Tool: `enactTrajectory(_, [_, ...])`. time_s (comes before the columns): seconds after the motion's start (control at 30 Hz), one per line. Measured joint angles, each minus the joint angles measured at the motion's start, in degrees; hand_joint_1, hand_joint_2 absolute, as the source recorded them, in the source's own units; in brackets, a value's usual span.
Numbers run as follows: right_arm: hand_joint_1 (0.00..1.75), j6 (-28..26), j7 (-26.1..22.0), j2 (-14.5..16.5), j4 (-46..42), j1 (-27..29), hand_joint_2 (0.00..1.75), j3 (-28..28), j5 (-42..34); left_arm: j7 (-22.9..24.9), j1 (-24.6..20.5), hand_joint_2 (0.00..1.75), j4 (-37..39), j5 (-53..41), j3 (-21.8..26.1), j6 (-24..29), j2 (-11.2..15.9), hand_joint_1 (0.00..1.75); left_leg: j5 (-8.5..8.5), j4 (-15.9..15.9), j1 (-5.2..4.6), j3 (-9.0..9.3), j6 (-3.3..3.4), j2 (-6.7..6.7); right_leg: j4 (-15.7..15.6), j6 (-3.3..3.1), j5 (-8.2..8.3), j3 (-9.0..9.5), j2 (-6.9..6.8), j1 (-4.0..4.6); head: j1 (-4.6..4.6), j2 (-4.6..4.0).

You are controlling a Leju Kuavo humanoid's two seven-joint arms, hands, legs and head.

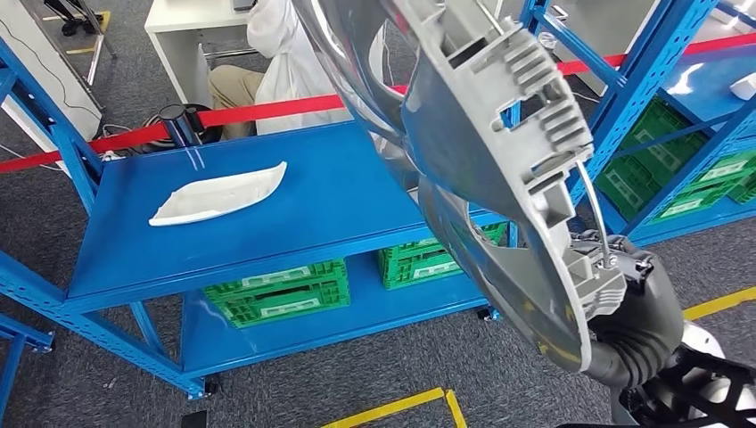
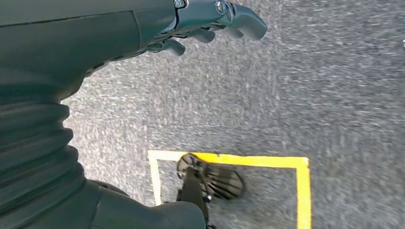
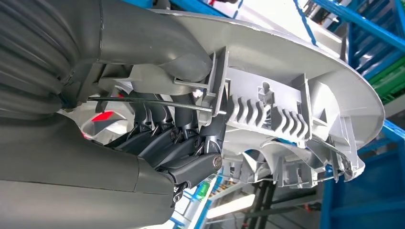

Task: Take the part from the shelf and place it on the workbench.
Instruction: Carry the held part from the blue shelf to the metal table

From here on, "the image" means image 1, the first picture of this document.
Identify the white plastic trim part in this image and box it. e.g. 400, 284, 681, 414
148, 160, 289, 228

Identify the silver plastic hubcap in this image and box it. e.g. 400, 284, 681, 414
292, 0, 629, 375

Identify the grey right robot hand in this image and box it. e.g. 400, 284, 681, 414
566, 233, 686, 357

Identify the steel frame leg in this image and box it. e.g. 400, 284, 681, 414
70, 0, 118, 86

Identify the low blue rack frame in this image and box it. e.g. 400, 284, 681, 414
0, 313, 55, 415

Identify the blue wheeled shelf rack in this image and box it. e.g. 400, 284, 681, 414
0, 35, 521, 403

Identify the white office desk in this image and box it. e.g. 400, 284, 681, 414
144, 0, 261, 111

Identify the person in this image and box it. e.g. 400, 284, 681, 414
208, 0, 356, 141

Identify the black belt stanchion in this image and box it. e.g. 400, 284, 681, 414
141, 103, 225, 155

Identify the tall blue shelf rack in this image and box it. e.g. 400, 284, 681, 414
502, 0, 756, 250

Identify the red barrier belt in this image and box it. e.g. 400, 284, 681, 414
0, 32, 756, 176

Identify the black wheeled chair base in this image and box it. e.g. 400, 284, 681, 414
44, 0, 104, 37

